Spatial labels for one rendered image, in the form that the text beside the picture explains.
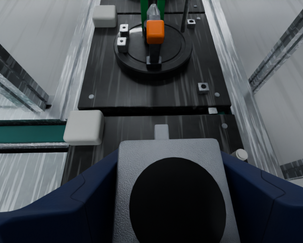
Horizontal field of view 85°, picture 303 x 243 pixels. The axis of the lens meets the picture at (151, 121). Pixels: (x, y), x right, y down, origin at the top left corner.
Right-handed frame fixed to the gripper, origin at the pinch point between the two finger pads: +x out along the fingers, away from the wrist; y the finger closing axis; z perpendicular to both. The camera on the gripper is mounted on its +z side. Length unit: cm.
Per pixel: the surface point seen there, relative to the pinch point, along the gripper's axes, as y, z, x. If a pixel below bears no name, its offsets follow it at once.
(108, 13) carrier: 8.9, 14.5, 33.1
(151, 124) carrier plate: 0.6, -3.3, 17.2
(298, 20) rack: -18.9, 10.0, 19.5
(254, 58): -28, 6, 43
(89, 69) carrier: 11.3, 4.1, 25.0
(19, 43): 39, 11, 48
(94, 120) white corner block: 8.3, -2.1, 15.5
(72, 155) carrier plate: 11.4, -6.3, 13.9
